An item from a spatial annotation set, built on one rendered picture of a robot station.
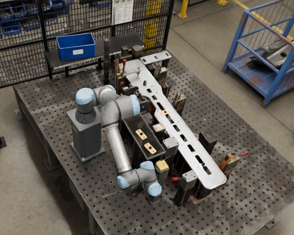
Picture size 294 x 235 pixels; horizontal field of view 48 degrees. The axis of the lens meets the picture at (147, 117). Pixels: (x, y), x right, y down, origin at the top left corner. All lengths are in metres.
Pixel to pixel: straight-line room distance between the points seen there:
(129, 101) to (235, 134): 1.39
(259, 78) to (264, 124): 0.66
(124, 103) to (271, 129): 2.66
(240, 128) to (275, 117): 1.35
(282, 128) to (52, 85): 2.71
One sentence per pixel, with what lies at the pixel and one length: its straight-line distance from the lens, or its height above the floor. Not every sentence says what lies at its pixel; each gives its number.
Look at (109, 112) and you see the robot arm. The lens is 1.81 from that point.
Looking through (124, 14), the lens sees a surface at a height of 1.24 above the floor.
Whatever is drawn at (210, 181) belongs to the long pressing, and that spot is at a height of 1.00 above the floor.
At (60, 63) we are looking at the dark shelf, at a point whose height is 1.03.
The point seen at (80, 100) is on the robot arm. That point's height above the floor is 1.31.
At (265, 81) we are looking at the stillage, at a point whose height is 0.16.
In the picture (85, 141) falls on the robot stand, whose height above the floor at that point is 0.94.
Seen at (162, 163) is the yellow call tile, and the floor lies 1.16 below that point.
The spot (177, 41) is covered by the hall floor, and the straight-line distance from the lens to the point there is 5.04.
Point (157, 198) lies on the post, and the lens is 2.42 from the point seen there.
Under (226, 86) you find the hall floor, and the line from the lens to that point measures 4.48.
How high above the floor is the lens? 2.90
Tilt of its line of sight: 49 degrees down
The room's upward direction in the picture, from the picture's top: 9 degrees clockwise
